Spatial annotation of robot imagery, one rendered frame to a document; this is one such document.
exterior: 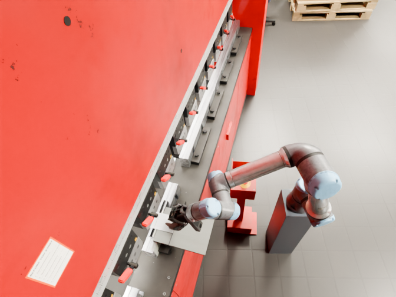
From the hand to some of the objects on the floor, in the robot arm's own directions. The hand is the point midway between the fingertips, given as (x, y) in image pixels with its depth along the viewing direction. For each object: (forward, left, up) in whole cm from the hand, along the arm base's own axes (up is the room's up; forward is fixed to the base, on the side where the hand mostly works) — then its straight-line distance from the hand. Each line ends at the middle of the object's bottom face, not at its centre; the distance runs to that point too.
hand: (174, 221), depth 126 cm
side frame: (-30, -226, -105) cm, 251 cm away
